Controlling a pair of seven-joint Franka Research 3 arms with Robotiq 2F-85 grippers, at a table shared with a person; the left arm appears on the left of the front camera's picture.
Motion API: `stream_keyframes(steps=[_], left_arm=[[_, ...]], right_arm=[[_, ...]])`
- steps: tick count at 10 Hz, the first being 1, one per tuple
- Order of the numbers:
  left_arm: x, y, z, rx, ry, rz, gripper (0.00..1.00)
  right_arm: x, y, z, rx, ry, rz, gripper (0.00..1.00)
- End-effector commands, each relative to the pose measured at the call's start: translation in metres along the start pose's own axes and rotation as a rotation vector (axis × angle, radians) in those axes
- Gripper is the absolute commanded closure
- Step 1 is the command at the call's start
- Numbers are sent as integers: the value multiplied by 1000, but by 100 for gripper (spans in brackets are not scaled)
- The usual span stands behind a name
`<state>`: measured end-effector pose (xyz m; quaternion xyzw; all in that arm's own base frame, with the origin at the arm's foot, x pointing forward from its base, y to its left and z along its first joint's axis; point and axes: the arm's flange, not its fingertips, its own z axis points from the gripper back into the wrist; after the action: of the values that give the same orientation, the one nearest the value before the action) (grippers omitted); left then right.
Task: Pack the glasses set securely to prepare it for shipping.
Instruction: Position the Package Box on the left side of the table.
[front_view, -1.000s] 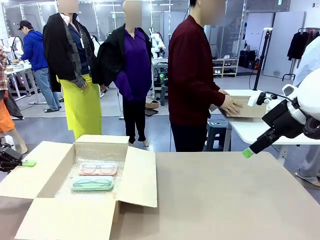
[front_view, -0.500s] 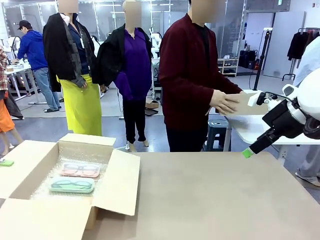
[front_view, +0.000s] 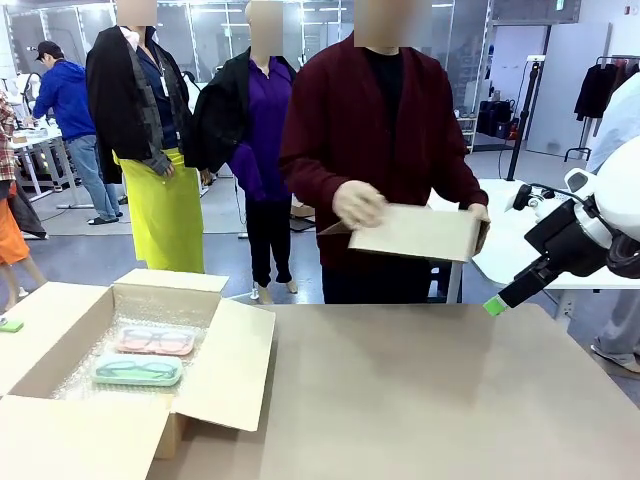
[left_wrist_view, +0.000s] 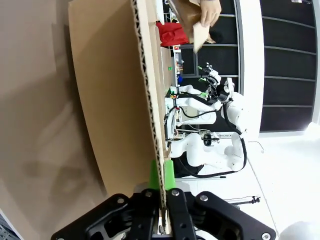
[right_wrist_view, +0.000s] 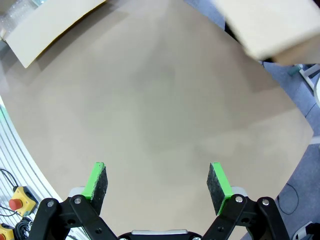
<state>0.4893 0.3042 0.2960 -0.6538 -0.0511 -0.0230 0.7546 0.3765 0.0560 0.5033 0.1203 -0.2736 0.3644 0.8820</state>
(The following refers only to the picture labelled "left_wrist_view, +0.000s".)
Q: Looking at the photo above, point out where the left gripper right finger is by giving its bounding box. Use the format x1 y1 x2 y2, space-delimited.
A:
163 159 277 240

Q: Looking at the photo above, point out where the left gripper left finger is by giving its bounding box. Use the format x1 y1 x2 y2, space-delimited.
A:
51 159 162 240

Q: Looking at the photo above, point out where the brown cardboard shipping box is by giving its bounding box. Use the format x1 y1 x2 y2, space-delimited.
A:
67 0 176 236

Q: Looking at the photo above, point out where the brown kraft packing paper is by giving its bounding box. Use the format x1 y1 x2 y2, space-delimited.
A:
166 0 216 54

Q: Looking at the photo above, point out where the person's left hand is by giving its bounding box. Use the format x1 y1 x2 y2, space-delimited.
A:
199 0 222 28

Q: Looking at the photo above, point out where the black tripod rod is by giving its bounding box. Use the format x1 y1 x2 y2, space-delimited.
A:
223 196 261 205

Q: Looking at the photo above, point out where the person's torso maroon shirt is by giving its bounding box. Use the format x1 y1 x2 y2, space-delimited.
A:
155 21 190 48

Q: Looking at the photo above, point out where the black background robot cable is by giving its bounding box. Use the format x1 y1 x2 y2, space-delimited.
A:
174 103 249 179

